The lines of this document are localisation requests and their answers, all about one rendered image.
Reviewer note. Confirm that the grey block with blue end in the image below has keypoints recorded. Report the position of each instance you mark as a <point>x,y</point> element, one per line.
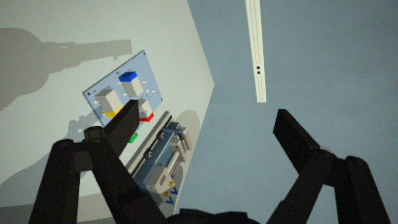
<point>131,83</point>

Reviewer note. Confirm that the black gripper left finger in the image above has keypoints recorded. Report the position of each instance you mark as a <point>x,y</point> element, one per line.
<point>58,194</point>

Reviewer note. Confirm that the beige block with yellow end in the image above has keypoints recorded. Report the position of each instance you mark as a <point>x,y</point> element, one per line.
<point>109,102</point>

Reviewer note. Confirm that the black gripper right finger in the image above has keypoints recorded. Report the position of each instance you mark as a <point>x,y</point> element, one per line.
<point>359,202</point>

